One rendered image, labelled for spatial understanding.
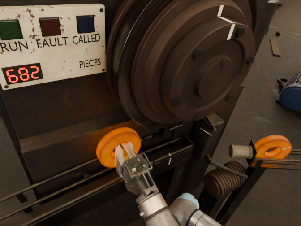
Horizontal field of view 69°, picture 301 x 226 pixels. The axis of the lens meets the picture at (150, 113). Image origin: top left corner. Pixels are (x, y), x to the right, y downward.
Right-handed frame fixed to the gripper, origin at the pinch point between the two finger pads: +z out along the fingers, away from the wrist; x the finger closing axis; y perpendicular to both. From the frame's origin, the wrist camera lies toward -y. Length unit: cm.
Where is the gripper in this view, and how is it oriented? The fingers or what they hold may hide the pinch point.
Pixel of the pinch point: (119, 144)
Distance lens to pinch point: 75.1
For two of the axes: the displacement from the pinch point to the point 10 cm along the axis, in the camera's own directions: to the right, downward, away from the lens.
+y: 2.2, -5.9, -7.8
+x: -8.5, 2.7, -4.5
